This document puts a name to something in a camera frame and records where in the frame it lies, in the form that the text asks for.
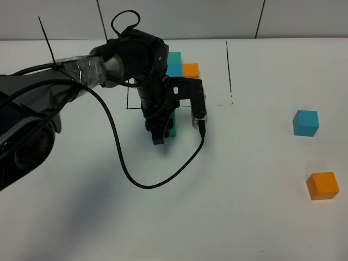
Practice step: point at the blue template block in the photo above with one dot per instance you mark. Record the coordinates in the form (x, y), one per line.
(174, 70)

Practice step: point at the green template block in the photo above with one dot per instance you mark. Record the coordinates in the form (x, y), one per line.
(174, 58)

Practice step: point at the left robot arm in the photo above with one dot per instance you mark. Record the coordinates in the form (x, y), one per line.
(32, 99)

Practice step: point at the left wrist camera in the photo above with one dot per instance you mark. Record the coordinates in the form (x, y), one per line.
(192, 89)

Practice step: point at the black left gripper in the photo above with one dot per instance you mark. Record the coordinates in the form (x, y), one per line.
(157, 105)

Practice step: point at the orange template block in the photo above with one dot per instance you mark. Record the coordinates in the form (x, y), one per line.
(190, 71)

